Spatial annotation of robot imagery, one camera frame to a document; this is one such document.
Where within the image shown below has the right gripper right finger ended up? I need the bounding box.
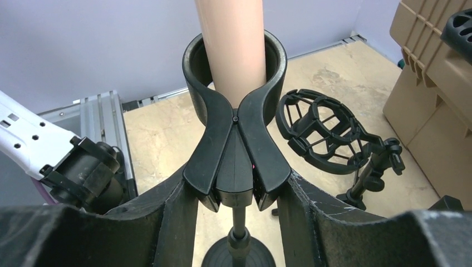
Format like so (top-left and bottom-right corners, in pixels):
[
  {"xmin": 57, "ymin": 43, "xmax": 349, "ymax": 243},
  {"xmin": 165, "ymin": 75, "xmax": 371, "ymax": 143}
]
[{"xmin": 277, "ymin": 171, "xmax": 471, "ymax": 266}]

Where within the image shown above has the pink microphone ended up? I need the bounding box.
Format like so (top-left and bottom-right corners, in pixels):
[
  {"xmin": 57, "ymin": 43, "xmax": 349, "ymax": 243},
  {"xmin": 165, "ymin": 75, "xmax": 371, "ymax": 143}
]
[{"xmin": 195, "ymin": 0, "xmax": 266, "ymax": 108}]

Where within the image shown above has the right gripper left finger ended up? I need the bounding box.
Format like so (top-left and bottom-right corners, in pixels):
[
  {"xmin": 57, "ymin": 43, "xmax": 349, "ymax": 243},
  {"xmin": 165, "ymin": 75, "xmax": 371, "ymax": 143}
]
[{"xmin": 1, "ymin": 169, "xmax": 198, "ymax": 266}]

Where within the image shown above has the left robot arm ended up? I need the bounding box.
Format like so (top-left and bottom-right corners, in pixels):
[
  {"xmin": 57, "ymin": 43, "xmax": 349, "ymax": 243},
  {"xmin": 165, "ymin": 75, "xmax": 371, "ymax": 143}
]
[{"xmin": 1, "ymin": 92, "xmax": 125, "ymax": 214}]

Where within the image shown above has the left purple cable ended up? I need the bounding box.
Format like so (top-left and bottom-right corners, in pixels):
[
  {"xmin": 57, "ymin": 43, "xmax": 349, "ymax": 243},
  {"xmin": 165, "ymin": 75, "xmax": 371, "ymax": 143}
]
[{"xmin": 30, "ymin": 176, "xmax": 58, "ymax": 206}]

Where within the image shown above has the black tripod shock-mount stand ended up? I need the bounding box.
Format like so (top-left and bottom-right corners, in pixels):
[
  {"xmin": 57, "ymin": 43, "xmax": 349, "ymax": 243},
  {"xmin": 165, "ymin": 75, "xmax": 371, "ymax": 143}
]
[{"xmin": 276, "ymin": 89, "xmax": 405, "ymax": 210}]

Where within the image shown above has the black round-base stand with clip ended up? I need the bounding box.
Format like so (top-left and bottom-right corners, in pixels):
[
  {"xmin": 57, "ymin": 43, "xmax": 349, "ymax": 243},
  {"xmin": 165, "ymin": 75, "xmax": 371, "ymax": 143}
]
[{"xmin": 182, "ymin": 32, "xmax": 291, "ymax": 266}]

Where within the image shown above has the tan hard plastic case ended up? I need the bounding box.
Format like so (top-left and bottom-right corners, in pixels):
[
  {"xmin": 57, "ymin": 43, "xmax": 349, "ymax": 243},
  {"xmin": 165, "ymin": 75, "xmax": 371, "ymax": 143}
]
[{"xmin": 383, "ymin": 1, "xmax": 471, "ymax": 210}]

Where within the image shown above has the green screwdriver handle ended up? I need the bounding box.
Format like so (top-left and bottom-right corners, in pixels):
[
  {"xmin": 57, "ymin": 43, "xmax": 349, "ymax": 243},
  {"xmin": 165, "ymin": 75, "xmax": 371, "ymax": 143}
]
[{"xmin": 397, "ymin": 59, "xmax": 405, "ymax": 69}]

